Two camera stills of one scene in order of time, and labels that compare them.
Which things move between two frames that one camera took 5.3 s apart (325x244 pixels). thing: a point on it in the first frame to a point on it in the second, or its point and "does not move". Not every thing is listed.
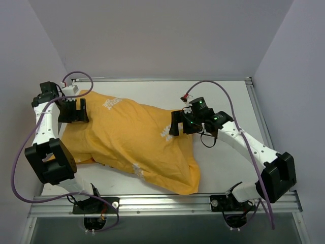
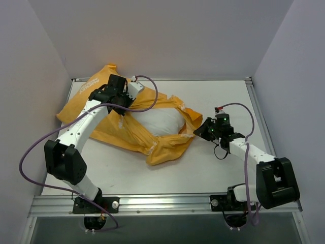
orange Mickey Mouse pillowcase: x=133 y=139 to x=80 y=94
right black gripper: x=184 y=122 to x=208 y=129
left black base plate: x=95 y=206 does not move
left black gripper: x=67 y=109 to x=122 y=102
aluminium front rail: x=284 y=204 does not move
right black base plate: x=223 y=203 does not move
